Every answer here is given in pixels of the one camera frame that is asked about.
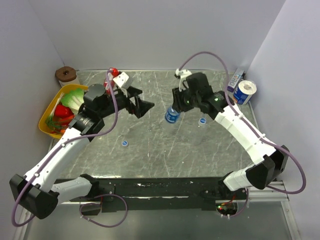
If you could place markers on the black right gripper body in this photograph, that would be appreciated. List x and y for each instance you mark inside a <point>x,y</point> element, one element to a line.
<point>185,100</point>

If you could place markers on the red flat box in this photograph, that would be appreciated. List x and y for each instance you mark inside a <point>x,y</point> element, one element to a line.
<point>108,83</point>

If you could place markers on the silver white left wrist camera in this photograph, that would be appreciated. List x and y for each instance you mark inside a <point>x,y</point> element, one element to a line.
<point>123,81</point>

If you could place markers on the blue Pocari bottle cap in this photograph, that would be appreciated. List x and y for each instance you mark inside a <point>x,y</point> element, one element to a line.
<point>124,143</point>

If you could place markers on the red cable connector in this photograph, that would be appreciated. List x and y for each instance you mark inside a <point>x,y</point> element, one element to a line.
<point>113,72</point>

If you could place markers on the wrapped toilet paper roll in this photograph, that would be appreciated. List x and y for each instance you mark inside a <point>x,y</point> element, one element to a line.
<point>244,91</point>

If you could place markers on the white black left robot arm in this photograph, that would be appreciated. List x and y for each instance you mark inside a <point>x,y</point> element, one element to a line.
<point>37,190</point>

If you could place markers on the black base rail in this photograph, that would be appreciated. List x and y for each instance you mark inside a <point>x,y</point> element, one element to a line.
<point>175,193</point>

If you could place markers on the red toy pepper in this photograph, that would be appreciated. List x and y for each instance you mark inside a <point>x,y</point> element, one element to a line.
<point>62,111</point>

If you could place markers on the brown lid white canister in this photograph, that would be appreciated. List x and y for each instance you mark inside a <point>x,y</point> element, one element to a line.
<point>66,75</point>

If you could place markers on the blue label Pocari bottle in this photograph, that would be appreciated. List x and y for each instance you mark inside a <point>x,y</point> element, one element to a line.
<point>171,116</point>

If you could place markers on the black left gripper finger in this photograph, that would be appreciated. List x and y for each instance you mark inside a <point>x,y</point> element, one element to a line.
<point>142,107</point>
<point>132,92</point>

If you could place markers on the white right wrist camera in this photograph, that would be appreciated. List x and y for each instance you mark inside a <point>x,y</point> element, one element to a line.
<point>181,75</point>

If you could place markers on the white green toy cabbage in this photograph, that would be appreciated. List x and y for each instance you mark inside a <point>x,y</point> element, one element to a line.
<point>73,100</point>

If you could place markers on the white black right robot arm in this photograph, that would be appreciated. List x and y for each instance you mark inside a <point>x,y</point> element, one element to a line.
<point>267,161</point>

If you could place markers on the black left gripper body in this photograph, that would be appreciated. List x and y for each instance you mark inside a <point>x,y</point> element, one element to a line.
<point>122,101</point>

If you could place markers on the yellow plastic basket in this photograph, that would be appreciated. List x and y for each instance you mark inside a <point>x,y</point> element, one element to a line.
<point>49,120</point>

